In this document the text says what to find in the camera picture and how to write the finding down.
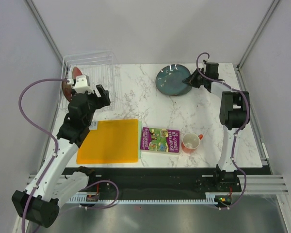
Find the red floral bowl plate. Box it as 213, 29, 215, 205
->
62, 79, 74, 102

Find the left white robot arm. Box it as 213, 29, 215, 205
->
12, 84, 111, 228

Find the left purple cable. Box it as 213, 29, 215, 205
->
18, 78, 119, 233

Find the orange plastic folder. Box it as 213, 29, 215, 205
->
76, 119, 141, 165

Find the purple treehouse book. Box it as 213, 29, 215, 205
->
140, 127, 180, 155

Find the red teal flower plate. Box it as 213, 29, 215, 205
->
72, 67, 83, 79

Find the white cable duct rail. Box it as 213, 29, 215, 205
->
66, 192, 232, 205

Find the dark teal speckled plate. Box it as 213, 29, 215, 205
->
155, 64, 192, 96

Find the white wire dish rack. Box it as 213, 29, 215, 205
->
62, 50, 121, 111

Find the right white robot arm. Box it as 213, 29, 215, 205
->
182, 61, 250, 191

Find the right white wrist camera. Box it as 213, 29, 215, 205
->
203, 58, 209, 68

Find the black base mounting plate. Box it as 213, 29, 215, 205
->
40, 166, 274, 202

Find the orange mug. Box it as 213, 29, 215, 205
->
181, 133, 203, 154

